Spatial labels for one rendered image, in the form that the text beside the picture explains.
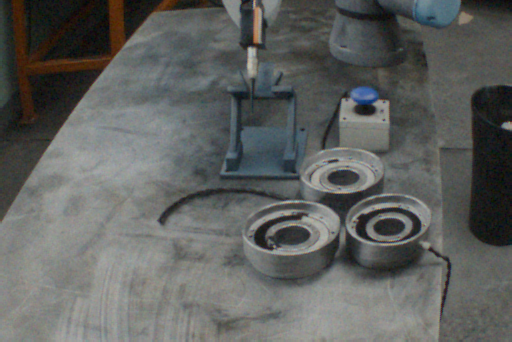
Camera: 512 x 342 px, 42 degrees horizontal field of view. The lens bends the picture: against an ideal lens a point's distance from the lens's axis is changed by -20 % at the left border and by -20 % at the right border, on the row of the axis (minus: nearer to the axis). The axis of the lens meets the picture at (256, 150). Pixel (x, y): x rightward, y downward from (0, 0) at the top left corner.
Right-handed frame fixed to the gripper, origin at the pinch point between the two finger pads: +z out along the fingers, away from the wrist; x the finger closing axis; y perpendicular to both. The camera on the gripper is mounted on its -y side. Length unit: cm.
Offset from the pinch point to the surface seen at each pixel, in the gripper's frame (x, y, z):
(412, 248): -20.1, -23.0, 17.9
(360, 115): -12.7, 5.4, 15.3
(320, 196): -8.5, -12.5, 17.2
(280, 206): -4.3, -15.4, 16.8
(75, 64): 103, 171, 70
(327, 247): -10.2, -23.2, 17.1
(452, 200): -43, 117, 97
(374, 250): -15.5, -23.7, 17.4
